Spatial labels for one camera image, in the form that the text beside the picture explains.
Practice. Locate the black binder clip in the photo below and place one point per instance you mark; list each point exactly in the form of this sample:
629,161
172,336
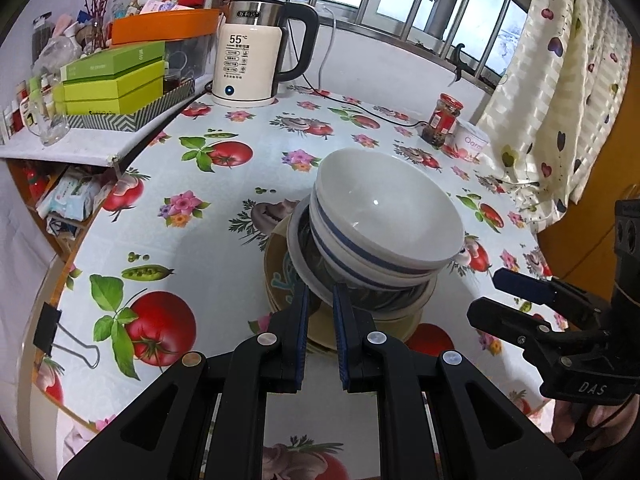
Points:
47,327

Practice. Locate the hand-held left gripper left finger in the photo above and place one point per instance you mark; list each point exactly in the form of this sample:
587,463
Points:
301,330

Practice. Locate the dark spice jar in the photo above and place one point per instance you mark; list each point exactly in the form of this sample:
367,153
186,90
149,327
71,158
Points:
42,37

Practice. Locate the small white blue-striped bowl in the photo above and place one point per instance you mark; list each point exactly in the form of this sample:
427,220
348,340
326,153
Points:
385,200

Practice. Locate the white yogurt tub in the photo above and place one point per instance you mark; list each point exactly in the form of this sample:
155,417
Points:
470,142

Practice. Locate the pink tissue pack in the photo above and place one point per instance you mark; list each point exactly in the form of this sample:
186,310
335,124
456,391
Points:
165,7

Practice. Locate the orange box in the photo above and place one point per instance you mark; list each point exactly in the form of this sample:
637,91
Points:
160,27

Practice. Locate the brown wooden cabinet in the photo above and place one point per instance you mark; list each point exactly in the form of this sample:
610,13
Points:
590,230

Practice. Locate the large white blue-striped bowl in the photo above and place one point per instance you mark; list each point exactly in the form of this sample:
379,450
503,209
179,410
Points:
340,260

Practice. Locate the white electric kettle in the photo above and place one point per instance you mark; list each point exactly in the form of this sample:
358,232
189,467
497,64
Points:
245,60

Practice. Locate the wet wipes pack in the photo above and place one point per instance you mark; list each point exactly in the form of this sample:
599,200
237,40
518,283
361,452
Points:
70,192

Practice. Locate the lime green flat box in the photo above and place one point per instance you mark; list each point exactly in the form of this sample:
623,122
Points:
115,102
115,85

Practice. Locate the clear glass cup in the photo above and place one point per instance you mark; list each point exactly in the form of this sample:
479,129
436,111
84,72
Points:
50,130

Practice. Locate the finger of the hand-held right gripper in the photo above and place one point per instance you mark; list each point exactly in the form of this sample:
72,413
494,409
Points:
500,320
520,282

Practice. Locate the glass vase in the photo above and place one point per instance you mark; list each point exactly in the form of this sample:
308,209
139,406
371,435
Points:
95,35

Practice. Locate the white side shelf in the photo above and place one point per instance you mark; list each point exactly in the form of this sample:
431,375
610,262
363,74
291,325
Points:
75,149

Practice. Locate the person's right hand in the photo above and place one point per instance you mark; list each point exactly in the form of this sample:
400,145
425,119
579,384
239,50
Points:
600,417

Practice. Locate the dark green flat box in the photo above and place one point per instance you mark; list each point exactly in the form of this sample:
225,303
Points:
115,60

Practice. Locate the clear plastic box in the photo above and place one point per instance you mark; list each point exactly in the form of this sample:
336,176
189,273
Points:
192,57

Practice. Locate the cream heart-print curtain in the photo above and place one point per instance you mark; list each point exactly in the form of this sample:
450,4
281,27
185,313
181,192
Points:
560,85

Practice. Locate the stainless steel bowl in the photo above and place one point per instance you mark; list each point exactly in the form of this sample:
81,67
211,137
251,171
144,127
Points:
302,250

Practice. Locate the black hook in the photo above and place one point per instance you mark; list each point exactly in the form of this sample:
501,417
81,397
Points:
459,60

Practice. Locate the red-lidded sauce jar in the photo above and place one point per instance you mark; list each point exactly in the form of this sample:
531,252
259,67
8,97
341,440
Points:
440,120

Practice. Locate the zigzag patterned tray box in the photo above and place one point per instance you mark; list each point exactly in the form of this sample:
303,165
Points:
125,122

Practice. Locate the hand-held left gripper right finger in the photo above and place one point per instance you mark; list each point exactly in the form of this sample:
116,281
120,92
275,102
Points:
341,335

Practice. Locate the purple dried flower branches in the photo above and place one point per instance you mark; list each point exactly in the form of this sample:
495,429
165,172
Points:
97,5

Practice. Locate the floral vegetable print tablecloth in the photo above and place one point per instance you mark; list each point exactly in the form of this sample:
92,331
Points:
210,240

